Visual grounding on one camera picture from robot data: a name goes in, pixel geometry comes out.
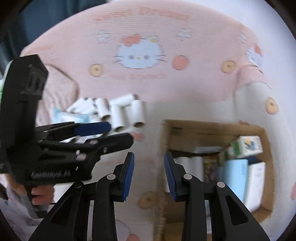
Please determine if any blue white wipes pack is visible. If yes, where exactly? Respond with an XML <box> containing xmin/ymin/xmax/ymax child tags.
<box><xmin>51</xmin><ymin>107</ymin><xmax>89</xmax><ymax>123</ymax></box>

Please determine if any spiral notebook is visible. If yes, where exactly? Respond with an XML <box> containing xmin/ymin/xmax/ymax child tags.
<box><xmin>244</xmin><ymin>162</ymin><xmax>265</xmax><ymax>212</ymax></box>

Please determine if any white paper tube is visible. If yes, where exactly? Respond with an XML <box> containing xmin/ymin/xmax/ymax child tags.
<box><xmin>111</xmin><ymin>104</ymin><xmax>125</xmax><ymax>132</ymax></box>
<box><xmin>66</xmin><ymin>97</ymin><xmax>97</xmax><ymax>114</ymax></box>
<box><xmin>131</xmin><ymin>100</ymin><xmax>145</xmax><ymax>128</ymax></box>
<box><xmin>109</xmin><ymin>94</ymin><xmax>137</xmax><ymax>108</ymax></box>
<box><xmin>95</xmin><ymin>98</ymin><xmax>110</xmax><ymax>121</ymax></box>
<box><xmin>164</xmin><ymin>153</ymin><xmax>187</xmax><ymax>198</ymax></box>
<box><xmin>191</xmin><ymin>156</ymin><xmax>204</xmax><ymax>181</ymax></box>

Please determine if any person left hand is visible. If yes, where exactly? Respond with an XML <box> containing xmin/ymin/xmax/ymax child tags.
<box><xmin>6</xmin><ymin>174</ymin><xmax>55</xmax><ymax>205</ymax></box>

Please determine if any pink patterned pillow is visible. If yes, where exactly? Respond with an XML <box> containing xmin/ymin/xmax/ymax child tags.
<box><xmin>36</xmin><ymin>65</ymin><xmax>79</xmax><ymax>126</ymax></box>

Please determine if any light blue flat box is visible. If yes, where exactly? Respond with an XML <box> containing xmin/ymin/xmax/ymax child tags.
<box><xmin>219</xmin><ymin>159</ymin><xmax>248</xmax><ymax>202</ymax></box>

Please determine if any colourful picture card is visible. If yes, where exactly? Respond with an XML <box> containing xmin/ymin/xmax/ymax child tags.
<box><xmin>203</xmin><ymin>156</ymin><xmax>218</xmax><ymax>183</ymax></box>

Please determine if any brown cardboard box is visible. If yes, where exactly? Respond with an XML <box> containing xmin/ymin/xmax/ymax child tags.
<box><xmin>159</xmin><ymin>120</ymin><xmax>274</xmax><ymax>240</ymax></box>

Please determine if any panda print carton box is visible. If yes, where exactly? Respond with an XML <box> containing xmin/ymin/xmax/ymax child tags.
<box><xmin>230</xmin><ymin>136</ymin><xmax>263</xmax><ymax>158</ymax></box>

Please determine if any pink hello kitty mat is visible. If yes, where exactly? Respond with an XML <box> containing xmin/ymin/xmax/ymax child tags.
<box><xmin>0</xmin><ymin>0</ymin><xmax>296</xmax><ymax>241</ymax></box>

